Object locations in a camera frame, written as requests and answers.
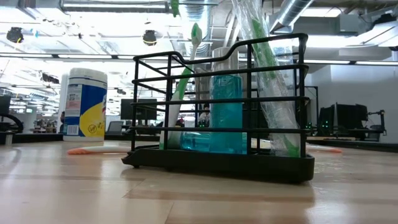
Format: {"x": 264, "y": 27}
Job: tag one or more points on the green white toothbrush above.
{"x": 175, "y": 7}
{"x": 174, "y": 115}

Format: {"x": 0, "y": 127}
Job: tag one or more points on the teal mouthwash bottle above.
{"x": 226, "y": 118}
{"x": 194, "y": 141}

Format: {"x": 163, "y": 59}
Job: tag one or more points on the plastic green toothbrush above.
{"x": 273, "y": 102}

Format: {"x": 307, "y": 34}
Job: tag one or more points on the orange white toothbrush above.
{"x": 329, "y": 149}
{"x": 99, "y": 150}

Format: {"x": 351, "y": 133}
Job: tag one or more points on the person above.
{"x": 204, "y": 116}

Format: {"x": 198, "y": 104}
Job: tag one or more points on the black computer monitor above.
{"x": 144, "y": 109}

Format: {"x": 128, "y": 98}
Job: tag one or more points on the grey office chair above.
{"x": 115, "y": 127}

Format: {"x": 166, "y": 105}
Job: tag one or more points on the white yellow blue wipes canister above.
{"x": 85, "y": 105}

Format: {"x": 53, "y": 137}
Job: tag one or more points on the black robot workstation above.
{"x": 348, "y": 118}

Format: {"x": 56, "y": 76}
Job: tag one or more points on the silver ventilation duct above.
{"x": 292, "y": 12}

